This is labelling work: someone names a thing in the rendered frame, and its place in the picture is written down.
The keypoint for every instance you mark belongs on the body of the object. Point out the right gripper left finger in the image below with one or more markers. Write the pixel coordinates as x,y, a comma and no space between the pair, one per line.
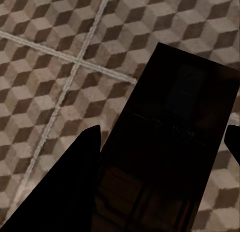
64,200

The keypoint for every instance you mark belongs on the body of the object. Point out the mousetrap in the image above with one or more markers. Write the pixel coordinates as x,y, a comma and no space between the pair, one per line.
155,164

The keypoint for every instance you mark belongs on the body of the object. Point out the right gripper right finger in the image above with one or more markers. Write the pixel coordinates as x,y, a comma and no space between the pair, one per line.
232,141

